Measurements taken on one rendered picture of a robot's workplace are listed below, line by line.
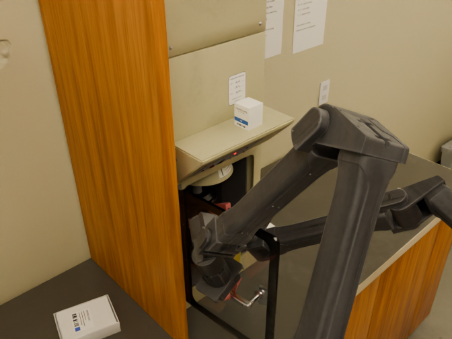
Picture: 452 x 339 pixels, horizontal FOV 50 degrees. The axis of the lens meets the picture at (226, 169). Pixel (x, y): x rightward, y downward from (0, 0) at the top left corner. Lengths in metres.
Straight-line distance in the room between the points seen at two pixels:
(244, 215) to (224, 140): 0.32
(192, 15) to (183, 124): 0.25
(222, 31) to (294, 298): 0.83
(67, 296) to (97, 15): 0.89
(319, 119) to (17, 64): 0.91
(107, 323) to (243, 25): 0.88
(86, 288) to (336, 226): 1.10
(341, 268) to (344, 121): 0.19
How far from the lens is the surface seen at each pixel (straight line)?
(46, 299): 1.62
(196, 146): 1.12
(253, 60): 1.25
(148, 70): 0.96
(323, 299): 0.66
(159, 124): 0.98
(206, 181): 1.32
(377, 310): 2.00
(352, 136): 0.63
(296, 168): 0.74
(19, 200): 1.52
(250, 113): 1.17
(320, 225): 1.19
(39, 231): 1.60
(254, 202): 0.84
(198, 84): 1.14
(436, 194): 1.13
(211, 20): 1.12
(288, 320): 1.48
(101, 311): 1.48
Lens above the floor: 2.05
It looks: 32 degrees down
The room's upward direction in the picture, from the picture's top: straight up
